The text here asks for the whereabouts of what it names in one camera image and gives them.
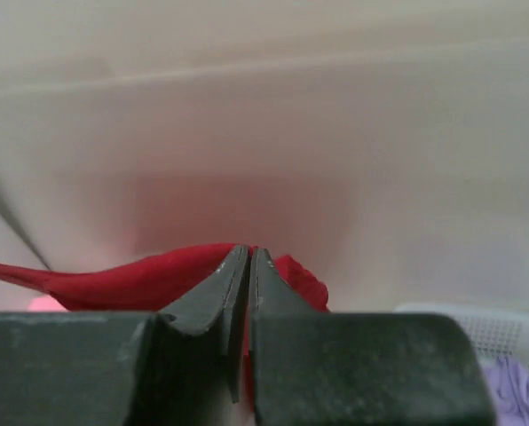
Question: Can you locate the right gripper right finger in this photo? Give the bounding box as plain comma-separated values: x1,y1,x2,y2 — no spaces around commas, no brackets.
249,249,495,425

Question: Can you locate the lavender t shirt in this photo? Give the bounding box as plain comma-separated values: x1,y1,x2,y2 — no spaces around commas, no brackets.
481,357,529,426

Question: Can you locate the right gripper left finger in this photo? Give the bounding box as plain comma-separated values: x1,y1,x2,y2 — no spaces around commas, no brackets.
0,246,249,425

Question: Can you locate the white plastic basket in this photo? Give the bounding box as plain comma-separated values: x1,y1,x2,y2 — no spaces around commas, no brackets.
394,303,529,368

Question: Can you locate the pink t shirt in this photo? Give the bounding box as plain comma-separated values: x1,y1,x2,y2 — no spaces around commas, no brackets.
28,296,67,312

